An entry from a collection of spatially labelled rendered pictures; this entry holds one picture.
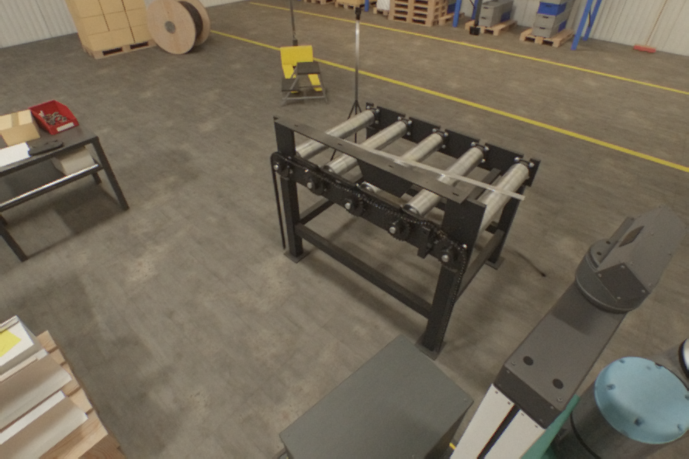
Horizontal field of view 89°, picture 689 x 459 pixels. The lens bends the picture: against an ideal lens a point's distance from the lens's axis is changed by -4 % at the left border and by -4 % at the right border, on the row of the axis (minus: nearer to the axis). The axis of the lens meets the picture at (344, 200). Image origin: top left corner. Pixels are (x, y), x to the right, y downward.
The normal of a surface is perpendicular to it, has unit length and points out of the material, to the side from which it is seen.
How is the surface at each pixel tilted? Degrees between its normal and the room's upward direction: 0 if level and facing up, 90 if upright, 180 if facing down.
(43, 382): 90
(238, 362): 0
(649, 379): 5
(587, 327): 0
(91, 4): 90
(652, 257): 29
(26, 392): 90
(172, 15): 90
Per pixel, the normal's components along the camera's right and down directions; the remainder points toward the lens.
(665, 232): 0.31, -0.46
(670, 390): -0.08, -0.77
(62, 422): 0.77, 0.40
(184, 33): -0.21, 0.61
